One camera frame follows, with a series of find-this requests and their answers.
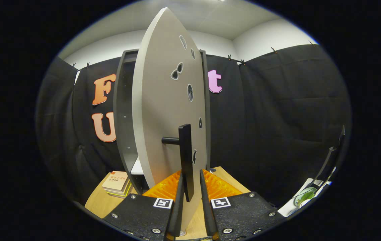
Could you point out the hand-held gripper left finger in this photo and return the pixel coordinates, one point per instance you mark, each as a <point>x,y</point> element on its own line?
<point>143,217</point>

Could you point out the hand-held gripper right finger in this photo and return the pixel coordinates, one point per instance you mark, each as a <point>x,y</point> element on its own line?
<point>244,217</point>

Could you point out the dark grey shoe cabinet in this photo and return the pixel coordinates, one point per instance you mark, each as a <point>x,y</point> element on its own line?
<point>123,117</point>

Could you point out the white cabinet shelf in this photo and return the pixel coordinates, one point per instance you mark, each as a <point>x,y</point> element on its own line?
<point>138,167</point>

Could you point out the yellow edged book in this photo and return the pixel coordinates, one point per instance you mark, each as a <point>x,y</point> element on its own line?
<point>122,193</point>

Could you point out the white sheet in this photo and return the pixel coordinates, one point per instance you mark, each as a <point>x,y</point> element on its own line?
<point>291,209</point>

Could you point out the beige cover book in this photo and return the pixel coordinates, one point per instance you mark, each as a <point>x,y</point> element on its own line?
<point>115,179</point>

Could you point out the green round object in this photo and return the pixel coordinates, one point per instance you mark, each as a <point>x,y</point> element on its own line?
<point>306,195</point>

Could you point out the black backdrop cloth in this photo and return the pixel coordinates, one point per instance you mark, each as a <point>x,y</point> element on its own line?
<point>271,127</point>

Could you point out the thin black stand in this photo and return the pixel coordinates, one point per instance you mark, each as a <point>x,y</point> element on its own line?
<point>327,160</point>

